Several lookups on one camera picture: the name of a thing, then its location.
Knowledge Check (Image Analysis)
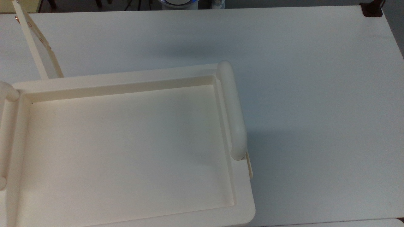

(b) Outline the yellow furniture panel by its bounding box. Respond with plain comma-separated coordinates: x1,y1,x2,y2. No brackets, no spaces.
0,0,40,14

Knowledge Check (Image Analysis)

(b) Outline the dark table clamp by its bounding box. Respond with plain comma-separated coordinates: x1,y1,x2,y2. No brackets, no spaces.
361,0,385,18

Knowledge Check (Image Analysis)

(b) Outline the cream cabinet carry handle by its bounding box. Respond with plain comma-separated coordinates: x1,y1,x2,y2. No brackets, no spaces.
0,81,20,191

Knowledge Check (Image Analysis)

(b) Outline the cream plastic cabinet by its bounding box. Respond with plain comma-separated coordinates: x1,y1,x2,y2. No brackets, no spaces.
0,61,256,227

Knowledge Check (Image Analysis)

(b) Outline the cream cabinet door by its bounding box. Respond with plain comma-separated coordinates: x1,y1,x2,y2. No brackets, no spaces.
12,0,64,80

